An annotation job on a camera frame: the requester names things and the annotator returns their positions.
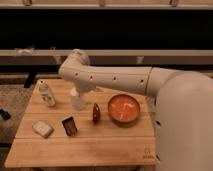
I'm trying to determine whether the white plastic bottle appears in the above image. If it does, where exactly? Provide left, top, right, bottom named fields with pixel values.
left=39, top=80, right=56, bottom=107

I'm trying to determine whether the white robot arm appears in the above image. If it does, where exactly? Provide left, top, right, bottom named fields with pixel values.
left=59, top=49, right=213, bottom=171

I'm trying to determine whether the small black floor object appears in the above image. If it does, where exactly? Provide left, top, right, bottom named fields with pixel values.
left=0, top=109, right=11, bottom=120

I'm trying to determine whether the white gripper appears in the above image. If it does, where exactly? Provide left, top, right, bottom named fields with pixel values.
left=70, top=88, right=86, bottom=110

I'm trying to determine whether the orange ceramic bowl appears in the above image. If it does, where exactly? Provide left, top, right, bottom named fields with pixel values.
left=108, top=94, right=141, bottom=124

